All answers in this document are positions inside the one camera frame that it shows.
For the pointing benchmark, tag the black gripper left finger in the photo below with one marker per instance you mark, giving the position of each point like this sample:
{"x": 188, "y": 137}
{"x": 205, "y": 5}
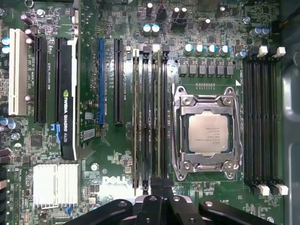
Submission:
{"x": 150, "y": 211}

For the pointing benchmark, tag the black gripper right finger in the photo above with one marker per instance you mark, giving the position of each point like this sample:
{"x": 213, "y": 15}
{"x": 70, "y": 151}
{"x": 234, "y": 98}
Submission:
{"x": 180, "y": 213}

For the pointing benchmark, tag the green RAM stick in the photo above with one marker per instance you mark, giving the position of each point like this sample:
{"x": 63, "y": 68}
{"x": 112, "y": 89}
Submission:
{"x": 135, "y": 117}

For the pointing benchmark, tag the CPU socket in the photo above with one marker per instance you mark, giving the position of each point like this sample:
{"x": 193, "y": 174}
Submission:
{"x": 230, "y": 174}

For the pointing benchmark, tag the metal locking lever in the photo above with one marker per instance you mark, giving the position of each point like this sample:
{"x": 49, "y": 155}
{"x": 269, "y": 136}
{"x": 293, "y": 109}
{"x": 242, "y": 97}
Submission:
{"x": 174, "y": 131}
{"x": 239, "y": 145}

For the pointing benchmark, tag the green Dell motherboard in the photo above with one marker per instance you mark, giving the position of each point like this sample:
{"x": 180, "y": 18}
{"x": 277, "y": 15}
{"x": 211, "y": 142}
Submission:
{"x": 93, "y": 150}

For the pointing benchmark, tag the silver CPU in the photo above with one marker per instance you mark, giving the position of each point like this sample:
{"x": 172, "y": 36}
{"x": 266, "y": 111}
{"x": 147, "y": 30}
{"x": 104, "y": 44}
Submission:
{"x": 208, "y": 133}

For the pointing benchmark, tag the silver finned heat sink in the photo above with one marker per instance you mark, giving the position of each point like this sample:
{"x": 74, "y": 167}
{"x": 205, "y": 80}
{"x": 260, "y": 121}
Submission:
{"x": 56, "y": 185}

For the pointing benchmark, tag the metal socket cover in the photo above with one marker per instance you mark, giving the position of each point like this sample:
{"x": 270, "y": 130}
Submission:
{"x": 211, "y": 108}

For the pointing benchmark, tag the black Nvidia graphics card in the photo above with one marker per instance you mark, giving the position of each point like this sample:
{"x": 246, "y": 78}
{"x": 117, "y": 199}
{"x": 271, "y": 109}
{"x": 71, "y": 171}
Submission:
{"x": 68, "y": 117}

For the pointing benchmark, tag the black expansion slot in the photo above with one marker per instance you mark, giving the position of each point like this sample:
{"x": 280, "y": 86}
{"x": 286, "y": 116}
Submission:
{"x": 118, "y": 82}
{"x": 40, "y": 82}

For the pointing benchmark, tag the blue expansion slot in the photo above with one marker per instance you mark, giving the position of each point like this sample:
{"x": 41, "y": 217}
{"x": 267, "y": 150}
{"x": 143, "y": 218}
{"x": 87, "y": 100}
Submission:
{"x": 101, "y": 82}

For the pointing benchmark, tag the black open PC case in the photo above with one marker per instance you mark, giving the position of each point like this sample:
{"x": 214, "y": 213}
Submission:
{"x": 291, "y": 117}

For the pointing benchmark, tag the silver top capacitor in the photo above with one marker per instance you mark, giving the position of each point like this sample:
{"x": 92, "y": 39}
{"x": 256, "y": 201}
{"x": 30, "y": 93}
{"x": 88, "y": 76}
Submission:
{"x": 155, "y": 28}
{"x": 211, "y": 49}
{"x": 147, "y": 28}
{"x": 188, "y": 48}
{"x": 224, "y": 49}
{"x": 199, "y": 48}

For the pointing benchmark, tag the white expansion slot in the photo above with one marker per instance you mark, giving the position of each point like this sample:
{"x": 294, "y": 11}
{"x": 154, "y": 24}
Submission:
{"x": 17, "y": 70}

